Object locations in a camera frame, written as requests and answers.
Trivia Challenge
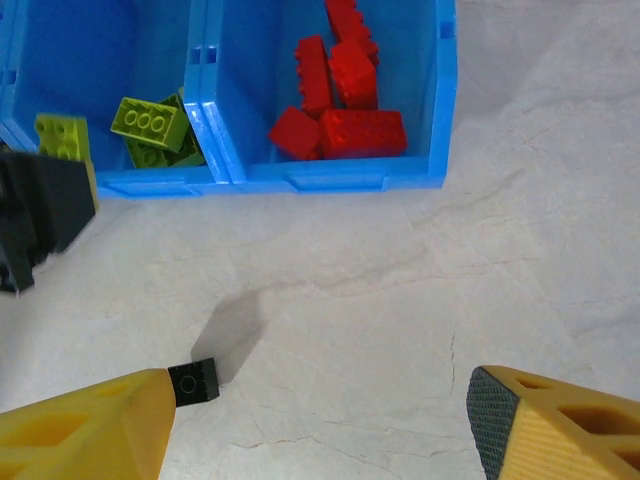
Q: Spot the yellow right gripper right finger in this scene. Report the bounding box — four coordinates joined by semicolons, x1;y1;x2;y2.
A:
467;365;640;480

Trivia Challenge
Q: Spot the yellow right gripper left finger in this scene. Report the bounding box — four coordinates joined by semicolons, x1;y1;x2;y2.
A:
0;368;178;480

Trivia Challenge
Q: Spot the black lego brick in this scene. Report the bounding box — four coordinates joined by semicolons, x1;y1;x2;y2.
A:
167;356;221;407

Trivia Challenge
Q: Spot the blue plastic bin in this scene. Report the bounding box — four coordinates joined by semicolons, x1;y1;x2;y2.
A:
0;0;236;200
0;0;14;146
199;0;459;194

